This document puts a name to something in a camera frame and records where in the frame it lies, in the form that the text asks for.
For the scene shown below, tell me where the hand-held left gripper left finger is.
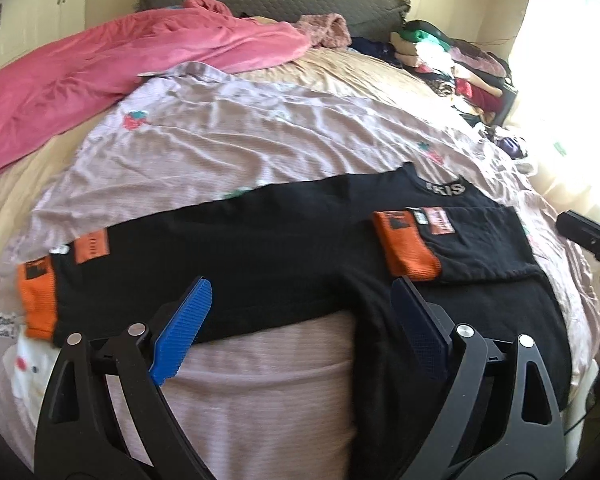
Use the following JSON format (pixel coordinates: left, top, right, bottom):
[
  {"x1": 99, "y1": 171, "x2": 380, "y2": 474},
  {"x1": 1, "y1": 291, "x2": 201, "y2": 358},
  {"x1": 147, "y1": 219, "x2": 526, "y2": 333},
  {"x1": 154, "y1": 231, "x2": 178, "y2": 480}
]
[{"x1": 34, "y1": 276, "x2": 216, "y2": 480}]

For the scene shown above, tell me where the pink blanket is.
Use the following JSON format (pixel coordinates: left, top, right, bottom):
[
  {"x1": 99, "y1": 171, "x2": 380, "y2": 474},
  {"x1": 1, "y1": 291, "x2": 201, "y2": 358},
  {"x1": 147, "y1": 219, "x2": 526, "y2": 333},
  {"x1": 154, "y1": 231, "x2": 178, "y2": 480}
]
[{"x1": 0, "y1": 0, "x2": 313, "y2": 186}]

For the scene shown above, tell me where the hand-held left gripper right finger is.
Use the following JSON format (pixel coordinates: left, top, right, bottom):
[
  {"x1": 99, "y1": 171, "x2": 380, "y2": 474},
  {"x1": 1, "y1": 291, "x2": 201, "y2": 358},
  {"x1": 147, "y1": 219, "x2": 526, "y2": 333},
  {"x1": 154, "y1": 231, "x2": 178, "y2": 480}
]
[{"x1": 390, "y1": 276, "x2": 567, "y2": 480}]

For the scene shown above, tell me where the lilac printed blanket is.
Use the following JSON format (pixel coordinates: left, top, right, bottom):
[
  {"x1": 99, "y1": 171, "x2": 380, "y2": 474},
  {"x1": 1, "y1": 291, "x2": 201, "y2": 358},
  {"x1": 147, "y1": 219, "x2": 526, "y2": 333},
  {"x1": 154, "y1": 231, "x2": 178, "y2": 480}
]
[{"x1": 0, "y1": 60, "x2": 600, "y2": 480}]

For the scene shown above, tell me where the black box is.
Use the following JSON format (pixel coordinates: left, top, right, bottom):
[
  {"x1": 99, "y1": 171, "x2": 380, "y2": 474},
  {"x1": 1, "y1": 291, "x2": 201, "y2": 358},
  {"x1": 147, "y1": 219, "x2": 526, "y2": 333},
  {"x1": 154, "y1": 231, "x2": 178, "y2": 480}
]
[{"x1": 490, "y1": 80, "x2": 520, "y2": 128}]

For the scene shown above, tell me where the beige bed sheet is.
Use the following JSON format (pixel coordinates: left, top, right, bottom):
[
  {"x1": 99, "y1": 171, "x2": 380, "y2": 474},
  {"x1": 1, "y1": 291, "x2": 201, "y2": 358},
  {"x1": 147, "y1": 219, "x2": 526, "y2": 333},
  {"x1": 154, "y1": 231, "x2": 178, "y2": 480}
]
[{"x1": 0, "y1": 15, "x2": 481, "y2": 311}]

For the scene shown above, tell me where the dark blue garment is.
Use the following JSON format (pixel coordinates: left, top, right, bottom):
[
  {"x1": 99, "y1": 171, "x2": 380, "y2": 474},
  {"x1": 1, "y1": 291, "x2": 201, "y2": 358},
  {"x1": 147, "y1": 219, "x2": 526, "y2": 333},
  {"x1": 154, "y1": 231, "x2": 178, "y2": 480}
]
[{"x1": 350, "y1": 35, "x2": 406, "y2": 66}]

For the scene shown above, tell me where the pile of folded clothes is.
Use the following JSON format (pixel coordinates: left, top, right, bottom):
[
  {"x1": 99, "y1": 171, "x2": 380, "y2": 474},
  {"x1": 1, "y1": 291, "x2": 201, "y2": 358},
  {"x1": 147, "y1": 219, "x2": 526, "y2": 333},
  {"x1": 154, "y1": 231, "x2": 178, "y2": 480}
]
[{"x1": 390, "y1": 19, "x2": 518, "y2": 128}]

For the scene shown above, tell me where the pink floral garment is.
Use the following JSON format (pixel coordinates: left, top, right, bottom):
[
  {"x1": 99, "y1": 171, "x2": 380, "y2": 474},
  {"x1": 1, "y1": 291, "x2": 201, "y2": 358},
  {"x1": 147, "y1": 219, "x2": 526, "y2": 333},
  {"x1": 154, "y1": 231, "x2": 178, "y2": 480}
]
[{"x1": 295, "y1": 12, "x2": 353, "y2": 51}]

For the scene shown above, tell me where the black shirt with orange cuffs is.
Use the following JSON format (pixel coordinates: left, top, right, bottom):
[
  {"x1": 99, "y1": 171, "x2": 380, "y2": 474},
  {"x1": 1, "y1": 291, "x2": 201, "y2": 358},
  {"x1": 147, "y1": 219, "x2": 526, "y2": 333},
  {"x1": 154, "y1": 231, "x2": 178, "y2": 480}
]
[{"x1": 17, "y1": 161, "x2": 573, "y2": 411}]

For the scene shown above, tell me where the purple garment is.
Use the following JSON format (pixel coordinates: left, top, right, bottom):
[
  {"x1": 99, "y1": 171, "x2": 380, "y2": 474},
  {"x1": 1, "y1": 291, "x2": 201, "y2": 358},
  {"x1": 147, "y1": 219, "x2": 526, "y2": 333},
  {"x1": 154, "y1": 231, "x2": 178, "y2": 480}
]
[{"x1": 485, "y1": 127, "x2": 536, "y2": 161}]

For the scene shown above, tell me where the light curtain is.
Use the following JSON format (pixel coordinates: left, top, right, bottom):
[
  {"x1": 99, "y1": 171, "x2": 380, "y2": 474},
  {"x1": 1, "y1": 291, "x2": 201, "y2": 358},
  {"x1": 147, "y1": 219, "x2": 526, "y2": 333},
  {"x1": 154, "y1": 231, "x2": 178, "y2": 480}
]
[{"x1": 510, "y1": 0, "x2": 600, "y2": 211}]

